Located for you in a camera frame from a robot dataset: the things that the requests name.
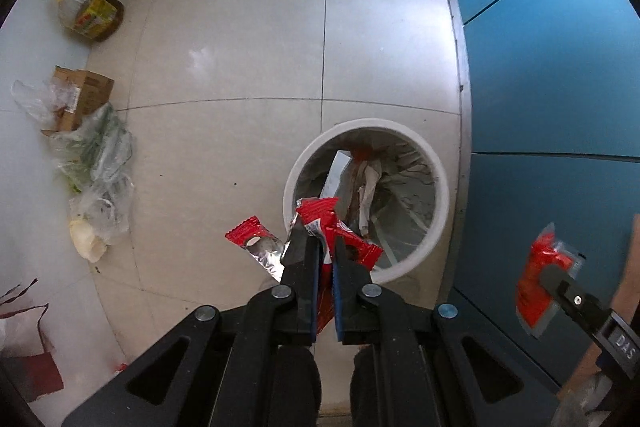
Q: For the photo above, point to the person's right forearm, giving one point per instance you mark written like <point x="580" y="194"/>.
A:
<point x="582" y="397"/>

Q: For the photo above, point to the cooking oil bottle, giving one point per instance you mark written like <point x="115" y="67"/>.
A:
<point x="95" y="14"/>

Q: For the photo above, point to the white carton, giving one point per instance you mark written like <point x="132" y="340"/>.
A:
<point x="336" y="177"/>

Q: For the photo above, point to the brown cardboard box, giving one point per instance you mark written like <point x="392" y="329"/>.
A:
<point x="92" y="89"/>

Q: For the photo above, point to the red snack wrapper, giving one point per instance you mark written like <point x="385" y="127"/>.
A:
<point x="360" y="252"/>
<point x="315" y="213"/>
<point x="531" y="302"/>

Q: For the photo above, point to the crumpled white paper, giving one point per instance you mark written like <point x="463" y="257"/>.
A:
<point x="371" y="192"/>

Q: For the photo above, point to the red wrapper with silver inside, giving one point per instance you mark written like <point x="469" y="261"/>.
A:
<point x="250" y="239"/>

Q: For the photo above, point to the person's right leg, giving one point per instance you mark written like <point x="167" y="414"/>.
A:
<point x="370" y="387"/>

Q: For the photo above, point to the clear bin liner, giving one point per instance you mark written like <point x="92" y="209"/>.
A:
<point x="415" y="192"/>

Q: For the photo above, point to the red and white bag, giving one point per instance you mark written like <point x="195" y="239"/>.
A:
<point x="35" y="372"/>

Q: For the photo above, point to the person's leg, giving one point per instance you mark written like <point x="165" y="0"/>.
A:
<point x="297" y="387"/>
<point x="370" y="387"/>

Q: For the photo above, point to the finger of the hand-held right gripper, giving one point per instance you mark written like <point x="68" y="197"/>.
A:
<point x="570" y="294"/>

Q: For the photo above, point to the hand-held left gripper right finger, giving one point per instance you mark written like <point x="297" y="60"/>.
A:
<point x="337" y="302"/>

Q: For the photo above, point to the blue stove cabinet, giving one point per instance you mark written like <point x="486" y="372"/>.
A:
<point x="540" y="82"/>

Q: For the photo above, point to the clear plastic bag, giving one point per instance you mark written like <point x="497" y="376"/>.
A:
<point x="112" y="207"/>
<point x="30" y="99"/>

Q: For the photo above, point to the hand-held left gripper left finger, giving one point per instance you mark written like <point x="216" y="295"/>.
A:
<point x="314" y="292"/>

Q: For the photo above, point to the bag of green vegetables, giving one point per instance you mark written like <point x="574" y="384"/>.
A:
<point x="95" y="147"/>

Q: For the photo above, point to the napa cabbage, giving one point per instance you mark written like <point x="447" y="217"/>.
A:
<point x="85" y="239"/>

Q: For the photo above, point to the white round trash bin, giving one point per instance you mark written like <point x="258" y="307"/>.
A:
<point x="350" y="127"/>

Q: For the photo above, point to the person's left leg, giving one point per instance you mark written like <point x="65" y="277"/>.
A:
<point x="297" y="387"/>

